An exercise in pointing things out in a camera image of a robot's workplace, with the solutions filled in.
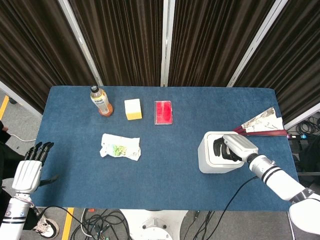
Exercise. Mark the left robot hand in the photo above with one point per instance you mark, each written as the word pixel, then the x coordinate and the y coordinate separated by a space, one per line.
pixel 27 175

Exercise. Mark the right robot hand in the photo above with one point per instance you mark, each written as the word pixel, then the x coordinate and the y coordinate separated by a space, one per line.
pixel 237 147

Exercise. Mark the white square container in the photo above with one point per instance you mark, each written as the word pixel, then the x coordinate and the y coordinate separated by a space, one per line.
pixel 210 160

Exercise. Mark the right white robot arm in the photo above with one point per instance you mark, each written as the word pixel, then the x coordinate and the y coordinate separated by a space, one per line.
pixel 277 180

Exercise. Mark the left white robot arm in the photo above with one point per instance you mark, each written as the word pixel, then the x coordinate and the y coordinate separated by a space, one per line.
pixel 15 216

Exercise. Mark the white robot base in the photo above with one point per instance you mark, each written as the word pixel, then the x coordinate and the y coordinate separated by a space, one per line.
pixel 153 225

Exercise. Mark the folding paper fan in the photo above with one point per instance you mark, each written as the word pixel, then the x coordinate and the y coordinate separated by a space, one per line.
pixel 265 122

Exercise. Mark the white sneaker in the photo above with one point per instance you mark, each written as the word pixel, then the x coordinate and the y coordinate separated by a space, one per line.
pixel 47 226

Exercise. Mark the red transparent plastic case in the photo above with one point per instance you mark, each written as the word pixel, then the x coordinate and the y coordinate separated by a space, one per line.
pixel 163 112

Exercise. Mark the blue table cloth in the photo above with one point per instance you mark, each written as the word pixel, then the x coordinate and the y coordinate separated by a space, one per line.
pixel 150 175

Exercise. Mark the crumpled white snack bag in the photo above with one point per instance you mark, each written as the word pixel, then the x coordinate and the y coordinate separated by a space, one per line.
pixel 120 147

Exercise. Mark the amber drink bottle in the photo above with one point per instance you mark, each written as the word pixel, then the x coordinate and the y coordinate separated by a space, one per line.
pixel 101 101

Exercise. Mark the white and yellow box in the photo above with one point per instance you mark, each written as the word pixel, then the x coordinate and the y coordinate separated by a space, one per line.
pixel 133 109

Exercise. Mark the brown curtain partition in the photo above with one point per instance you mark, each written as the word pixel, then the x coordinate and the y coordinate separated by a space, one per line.
pixel 160 42

